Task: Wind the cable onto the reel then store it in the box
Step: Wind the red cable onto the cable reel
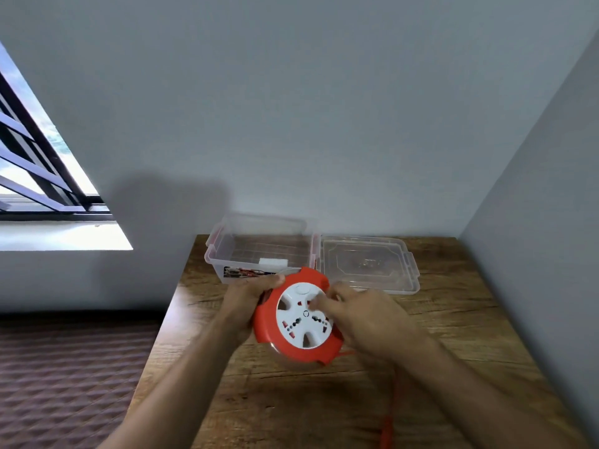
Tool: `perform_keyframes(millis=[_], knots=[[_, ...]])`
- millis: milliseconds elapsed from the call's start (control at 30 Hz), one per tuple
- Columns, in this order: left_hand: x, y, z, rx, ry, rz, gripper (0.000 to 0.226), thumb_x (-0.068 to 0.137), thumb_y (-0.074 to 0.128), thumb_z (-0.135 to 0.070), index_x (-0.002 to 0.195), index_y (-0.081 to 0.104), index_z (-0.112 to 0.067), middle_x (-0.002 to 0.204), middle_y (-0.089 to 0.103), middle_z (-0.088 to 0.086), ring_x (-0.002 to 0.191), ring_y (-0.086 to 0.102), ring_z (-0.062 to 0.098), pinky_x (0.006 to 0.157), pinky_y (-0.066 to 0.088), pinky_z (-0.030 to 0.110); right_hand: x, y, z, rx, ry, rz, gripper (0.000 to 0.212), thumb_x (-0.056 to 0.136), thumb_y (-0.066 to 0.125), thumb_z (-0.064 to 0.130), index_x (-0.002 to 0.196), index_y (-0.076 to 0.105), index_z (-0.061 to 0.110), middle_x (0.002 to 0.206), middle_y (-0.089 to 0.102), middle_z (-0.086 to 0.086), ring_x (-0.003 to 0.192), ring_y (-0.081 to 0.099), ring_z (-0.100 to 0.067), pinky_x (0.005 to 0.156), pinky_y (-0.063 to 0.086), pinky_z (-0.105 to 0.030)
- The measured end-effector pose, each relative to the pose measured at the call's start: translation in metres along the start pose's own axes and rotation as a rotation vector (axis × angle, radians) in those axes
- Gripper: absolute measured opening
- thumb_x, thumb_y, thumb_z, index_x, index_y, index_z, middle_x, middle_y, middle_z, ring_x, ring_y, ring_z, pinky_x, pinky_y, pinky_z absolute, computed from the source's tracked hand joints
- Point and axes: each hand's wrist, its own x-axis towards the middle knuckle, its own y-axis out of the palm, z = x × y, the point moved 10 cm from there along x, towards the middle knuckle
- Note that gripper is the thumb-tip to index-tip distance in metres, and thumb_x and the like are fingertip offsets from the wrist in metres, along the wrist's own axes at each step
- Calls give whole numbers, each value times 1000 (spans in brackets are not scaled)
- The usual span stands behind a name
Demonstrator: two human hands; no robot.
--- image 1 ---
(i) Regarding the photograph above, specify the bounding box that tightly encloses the red round extension cord reel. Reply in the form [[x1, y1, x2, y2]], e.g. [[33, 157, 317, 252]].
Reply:
[[253, 267, 344, 367]]

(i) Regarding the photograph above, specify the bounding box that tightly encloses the clear plastic box lid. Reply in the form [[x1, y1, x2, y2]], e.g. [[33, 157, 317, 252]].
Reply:
[[317, 235, 421, 295]]

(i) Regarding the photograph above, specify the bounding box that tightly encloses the person's left hand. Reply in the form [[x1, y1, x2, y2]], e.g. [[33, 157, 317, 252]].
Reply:
[[218, 274, 286, 347]]

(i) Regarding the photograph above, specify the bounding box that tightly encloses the person's right hand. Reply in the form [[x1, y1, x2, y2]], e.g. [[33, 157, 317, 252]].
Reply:
[[310, 282, 429, 365]]

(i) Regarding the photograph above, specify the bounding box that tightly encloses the window with dark metal grille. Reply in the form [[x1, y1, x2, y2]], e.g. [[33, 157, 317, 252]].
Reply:
[[0, 42, 134, 251]]

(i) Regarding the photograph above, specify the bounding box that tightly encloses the person's left forearm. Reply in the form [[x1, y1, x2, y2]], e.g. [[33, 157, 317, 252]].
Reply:
[[99, 317, 249, 449]]

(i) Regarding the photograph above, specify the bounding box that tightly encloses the person's right forearm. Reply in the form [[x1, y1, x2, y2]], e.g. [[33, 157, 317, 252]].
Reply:
[[388, 339, 591, 449]]

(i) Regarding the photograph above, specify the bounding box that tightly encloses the clear plastic storage box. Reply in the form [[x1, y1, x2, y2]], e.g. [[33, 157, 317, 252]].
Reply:
[[204, 212, 320, 286]]

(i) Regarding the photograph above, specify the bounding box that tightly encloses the red power cord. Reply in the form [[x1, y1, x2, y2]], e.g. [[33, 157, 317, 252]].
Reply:
[[338, 348, 407, 449]]

